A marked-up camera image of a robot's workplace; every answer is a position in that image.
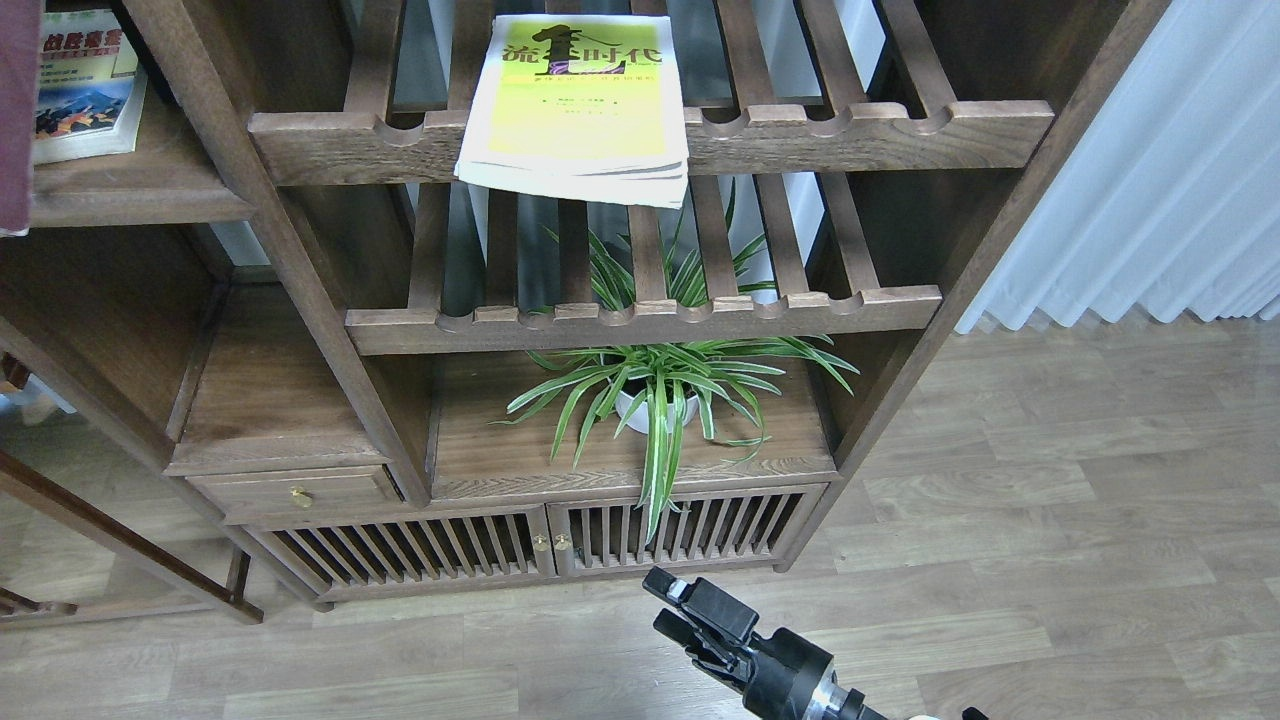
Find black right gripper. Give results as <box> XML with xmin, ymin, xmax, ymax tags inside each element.
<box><xmin>643</xmin><ymin>568</ymin><xmax>841</xmax><ymax>719</ymax></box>

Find yellow green paperback book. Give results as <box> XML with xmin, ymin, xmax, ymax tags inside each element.
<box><xmin>454</xmin><ymin>14</ymin><xmax>689</xmax><ymax>209</ymax></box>

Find maroon hardcover book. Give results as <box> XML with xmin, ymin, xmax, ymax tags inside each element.
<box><xmin>1</xmin><ymin>1</ymin><xmax>44</xmax><ymax>237</ymax></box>

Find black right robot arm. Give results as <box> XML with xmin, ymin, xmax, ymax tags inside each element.
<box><xmin>643</xmin><ymin>568</ymin><xmax>881</xmax><ymax>719</ymax></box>

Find white plant pot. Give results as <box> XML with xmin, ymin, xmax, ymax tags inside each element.
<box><xmin>614</xmin><ymin>388</ymin><xmax>701</xmax><ymax>434</ymax></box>

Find dark wooden bookshelf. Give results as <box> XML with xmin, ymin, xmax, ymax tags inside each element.
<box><xmin>3</xmin><ymin>1</ymin><xmax>1167</xmax><ymax>610</ymax></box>

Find brass drawer knob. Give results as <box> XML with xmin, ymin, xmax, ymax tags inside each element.
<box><xmin>291</xmin><ymin>486</ymin><xmax>315</xmax><ymax>509</ymax></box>

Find white pleated curtain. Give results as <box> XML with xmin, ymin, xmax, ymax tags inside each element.
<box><xmin>957</xmin><ymin>1</ymin><xmax>1279</xmax><ymax>333</ymax></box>

